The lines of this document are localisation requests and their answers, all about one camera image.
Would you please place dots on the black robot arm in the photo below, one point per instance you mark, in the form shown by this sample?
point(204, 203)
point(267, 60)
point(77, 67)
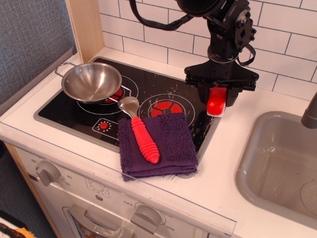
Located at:
point(231, 29)

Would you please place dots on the grey sink basin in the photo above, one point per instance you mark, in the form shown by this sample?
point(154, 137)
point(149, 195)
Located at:
point(278, 169)

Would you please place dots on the black toy stovetop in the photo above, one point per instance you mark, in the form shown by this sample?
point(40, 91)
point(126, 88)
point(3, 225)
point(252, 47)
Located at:
point(157, 94)

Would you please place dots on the folded purple rag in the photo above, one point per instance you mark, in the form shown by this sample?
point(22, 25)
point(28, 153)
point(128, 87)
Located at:
point(172, 136)

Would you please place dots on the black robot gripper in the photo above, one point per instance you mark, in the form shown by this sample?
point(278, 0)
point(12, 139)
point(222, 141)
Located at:
point(231, 76)

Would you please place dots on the grey faucet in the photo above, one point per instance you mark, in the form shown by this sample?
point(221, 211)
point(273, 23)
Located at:
point(309, 118)

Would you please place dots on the grey left timer knob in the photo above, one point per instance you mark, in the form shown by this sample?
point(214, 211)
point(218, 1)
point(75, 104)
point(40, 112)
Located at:
point(47, 173)

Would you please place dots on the red and white toy sushi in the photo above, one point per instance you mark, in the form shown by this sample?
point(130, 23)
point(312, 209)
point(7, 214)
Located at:
point(216, 102)

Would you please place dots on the grey right oven knob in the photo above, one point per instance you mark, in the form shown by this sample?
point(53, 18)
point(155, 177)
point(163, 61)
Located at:
point(146, 218)

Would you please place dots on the spoon with red ribbed handle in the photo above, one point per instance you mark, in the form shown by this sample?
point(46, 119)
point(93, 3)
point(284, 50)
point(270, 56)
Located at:
point(147, 146)

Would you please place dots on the grey oven door handle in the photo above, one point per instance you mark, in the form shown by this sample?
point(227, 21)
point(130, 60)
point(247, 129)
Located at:
point(98, 223)

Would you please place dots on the small steel pot with handles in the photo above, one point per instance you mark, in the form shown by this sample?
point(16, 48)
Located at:
point(89, 83)

